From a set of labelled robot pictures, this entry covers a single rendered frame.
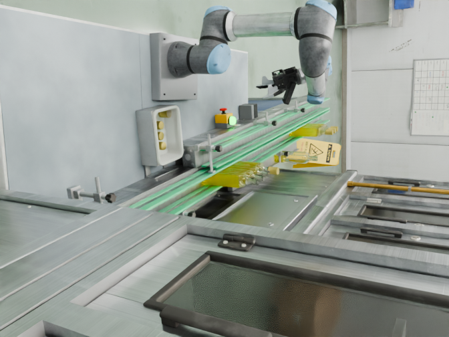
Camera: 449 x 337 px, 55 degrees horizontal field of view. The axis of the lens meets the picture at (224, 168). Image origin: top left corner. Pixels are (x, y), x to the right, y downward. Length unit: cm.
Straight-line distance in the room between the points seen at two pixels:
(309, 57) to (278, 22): 19
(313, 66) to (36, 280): 119
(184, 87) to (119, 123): 39
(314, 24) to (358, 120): 621
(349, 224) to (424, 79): 585
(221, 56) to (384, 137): 617
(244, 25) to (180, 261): 118
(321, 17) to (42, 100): 96
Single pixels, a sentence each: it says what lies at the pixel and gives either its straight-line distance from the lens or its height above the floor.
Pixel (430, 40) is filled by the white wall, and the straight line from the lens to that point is 751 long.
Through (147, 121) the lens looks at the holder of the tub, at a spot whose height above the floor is 81.
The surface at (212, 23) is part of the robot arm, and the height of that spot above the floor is 99.
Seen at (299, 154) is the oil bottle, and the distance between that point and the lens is 259.
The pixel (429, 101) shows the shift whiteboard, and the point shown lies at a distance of 756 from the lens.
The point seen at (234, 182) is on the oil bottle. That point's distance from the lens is 184.
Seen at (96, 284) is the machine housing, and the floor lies 143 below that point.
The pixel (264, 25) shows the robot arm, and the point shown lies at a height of 121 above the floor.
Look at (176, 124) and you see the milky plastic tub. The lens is 184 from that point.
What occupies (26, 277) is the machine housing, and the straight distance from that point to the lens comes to 75.
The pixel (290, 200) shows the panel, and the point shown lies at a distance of 196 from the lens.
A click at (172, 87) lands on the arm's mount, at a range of 186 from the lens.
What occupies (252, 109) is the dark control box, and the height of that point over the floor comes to 84.
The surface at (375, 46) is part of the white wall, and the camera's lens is 761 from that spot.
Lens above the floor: 189
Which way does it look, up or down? 29 degrees down
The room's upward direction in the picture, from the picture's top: 95 degrees clockwise
